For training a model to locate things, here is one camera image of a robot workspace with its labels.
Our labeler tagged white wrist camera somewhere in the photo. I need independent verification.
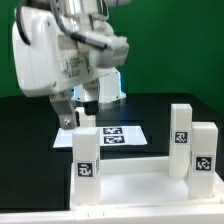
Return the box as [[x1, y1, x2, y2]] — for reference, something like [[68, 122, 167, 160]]
[[89, 33, 129, 68]]

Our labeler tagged white desk top panel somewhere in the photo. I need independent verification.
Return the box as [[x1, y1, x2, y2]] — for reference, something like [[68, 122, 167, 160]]
[[70, 157, 224, 209]]

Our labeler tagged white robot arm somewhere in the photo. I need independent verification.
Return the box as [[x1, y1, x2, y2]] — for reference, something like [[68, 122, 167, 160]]
[[12, 0, 132, 129]]

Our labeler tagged white paper with markers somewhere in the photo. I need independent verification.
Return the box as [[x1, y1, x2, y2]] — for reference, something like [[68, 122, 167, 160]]
[[53, 126, 147, 148]]

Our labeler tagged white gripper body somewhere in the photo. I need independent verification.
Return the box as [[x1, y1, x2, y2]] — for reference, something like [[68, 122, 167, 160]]
[[12, 6, 98, 97]]

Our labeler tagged white front obstacle bar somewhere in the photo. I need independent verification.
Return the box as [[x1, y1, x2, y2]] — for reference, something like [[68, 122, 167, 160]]
[[0, 204, 224, 224]]

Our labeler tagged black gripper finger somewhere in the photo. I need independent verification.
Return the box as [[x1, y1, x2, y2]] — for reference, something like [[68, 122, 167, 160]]
[[49, 90, 77, 130], [83, 79, 99, 116]]

